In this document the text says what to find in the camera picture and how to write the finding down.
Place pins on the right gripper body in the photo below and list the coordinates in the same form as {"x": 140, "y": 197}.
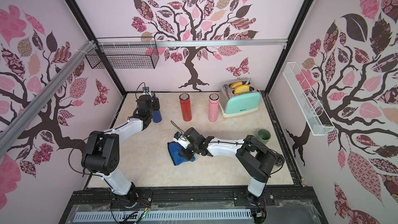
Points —
{"x": 186, "y": 149}

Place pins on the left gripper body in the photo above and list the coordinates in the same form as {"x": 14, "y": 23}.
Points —
{"x": 154, "y": 104}

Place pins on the blue thermos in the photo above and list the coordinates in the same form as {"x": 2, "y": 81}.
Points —
{"x": 157, "y": 117}

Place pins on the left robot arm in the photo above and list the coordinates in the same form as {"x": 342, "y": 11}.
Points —
{"x": 102, "y": 153}

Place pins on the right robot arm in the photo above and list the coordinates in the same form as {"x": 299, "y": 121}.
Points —
{"x": 257, "y": 159}

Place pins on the red thermos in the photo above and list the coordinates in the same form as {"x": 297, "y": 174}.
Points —
{"x": 185, "y": 105}

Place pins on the pink thermos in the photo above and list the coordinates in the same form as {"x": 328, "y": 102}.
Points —
{"x": 213, "y": 107}

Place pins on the mint green toaster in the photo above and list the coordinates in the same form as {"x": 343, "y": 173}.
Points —
{"x": 233, "y": 105}

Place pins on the green ceramic cup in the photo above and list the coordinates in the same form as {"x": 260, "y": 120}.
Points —
{"x": 263, "y": 136}

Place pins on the toast slice front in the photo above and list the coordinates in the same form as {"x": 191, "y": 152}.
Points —
{"x": 242, "y": 89}

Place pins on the toast slice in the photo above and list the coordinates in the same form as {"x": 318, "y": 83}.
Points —
{"x": 242, "y": 89}
{"x": 236, "y": 84}

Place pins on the toast slice rear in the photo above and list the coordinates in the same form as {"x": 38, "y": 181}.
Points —
{"x": 236, "y": 84}

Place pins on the black wire basket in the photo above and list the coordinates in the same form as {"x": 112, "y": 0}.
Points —
{"x": 125, "y": 54}

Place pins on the white slotted cable duct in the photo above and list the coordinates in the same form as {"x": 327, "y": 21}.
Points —
{"x": 154, "y": 216}

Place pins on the aluminium rail back wall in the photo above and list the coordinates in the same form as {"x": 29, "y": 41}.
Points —
{"x": 198, "y": 43}

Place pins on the aluminium rail wall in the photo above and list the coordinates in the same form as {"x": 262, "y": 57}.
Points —
{"x": 198, "y": 43}
{"x": 14, "y": 130}

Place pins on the white wire shelf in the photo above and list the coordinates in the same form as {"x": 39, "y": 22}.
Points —
{"x": 301, "y": 84}

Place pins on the aluminium rail left wall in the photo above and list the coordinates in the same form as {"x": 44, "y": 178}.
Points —
{"x": 14, "y": 130}

